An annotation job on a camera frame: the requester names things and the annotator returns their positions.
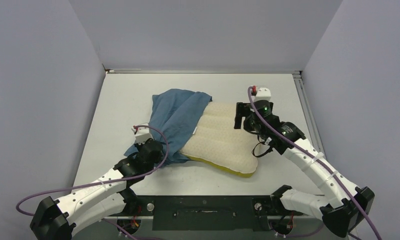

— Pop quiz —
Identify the blue pillowcase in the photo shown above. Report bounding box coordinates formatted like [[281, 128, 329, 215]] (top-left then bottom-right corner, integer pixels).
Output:
[[123, 88, 213, 167]]

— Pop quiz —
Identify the yellow white pillow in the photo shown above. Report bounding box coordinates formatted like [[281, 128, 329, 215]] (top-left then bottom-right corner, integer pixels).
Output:
[[179, 101, 258, 178]]

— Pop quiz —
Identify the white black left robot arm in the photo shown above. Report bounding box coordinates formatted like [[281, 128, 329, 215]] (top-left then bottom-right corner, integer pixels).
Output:
[[29, 138, 164, 240]]

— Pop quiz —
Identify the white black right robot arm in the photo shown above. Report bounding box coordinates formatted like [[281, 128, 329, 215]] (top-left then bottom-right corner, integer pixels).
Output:
[[234, 100, 375, 238]]

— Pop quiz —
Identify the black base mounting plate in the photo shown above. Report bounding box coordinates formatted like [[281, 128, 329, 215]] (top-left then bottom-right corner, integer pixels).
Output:
[[115, 195, 300, 232]]

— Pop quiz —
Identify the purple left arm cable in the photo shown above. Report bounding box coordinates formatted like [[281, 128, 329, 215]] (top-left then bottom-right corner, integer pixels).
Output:
[[15, 124, 170, 240]]

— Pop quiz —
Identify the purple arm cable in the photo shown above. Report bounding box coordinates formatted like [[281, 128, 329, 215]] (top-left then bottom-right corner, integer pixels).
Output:
[[247, 86, 382, 240], [15, 124, 170, 240]]

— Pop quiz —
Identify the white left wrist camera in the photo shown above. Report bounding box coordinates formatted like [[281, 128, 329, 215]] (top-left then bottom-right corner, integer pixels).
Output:
[[131, 123, 153, 145]]

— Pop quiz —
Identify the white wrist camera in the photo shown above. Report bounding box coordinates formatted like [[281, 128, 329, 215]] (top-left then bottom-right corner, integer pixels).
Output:
[[251, 85, 272, 102], [131, 123, 153, 145]]

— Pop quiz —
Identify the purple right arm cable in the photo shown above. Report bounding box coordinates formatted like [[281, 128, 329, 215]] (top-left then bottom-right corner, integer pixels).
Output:
[[247, 86, 382, 240]]

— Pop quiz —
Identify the aluminium frame rail right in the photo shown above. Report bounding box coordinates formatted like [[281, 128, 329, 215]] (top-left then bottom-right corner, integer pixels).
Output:
[[292, 71, 326, 156]]

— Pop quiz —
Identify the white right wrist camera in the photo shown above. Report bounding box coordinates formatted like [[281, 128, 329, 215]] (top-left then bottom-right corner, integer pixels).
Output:
[[251, 85, 272, 102]]

